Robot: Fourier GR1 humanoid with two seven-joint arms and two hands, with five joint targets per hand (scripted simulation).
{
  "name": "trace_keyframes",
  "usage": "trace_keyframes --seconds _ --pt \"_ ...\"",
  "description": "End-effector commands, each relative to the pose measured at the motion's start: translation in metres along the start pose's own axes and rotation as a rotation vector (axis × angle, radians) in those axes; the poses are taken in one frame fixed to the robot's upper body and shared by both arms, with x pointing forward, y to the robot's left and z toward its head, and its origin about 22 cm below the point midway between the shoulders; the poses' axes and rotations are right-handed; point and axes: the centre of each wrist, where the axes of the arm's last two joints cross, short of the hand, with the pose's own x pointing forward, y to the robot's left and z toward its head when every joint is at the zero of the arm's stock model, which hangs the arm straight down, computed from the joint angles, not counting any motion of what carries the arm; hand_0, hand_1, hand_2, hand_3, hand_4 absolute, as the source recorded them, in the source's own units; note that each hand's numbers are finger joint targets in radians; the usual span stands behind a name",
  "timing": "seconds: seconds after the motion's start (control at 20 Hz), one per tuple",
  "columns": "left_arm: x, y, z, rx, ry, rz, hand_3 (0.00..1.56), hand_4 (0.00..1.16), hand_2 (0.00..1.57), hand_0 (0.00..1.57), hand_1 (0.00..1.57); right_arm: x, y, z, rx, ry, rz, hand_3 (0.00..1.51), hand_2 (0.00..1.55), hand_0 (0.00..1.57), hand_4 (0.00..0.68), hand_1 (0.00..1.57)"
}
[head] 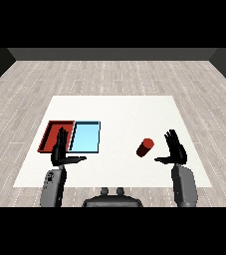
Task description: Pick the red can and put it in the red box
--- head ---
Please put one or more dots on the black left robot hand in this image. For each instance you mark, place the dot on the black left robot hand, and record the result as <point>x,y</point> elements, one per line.
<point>59,153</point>

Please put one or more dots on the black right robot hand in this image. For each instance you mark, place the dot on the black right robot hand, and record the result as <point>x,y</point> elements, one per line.
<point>177,152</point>

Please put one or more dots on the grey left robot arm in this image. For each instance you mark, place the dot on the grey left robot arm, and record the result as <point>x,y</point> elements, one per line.
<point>53,188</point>

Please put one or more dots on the red shallow open box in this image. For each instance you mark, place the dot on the red shallow open box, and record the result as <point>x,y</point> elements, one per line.
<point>50,136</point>

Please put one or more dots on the light blue shallow open box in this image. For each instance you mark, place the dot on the light blue shallow open box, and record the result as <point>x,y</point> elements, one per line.
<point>84,137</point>

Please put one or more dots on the small red can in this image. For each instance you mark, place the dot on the small red can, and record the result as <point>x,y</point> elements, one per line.
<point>145,147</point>

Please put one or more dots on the dark grey robot body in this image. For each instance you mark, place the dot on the dark grey robot body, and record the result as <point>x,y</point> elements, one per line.
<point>112,200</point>

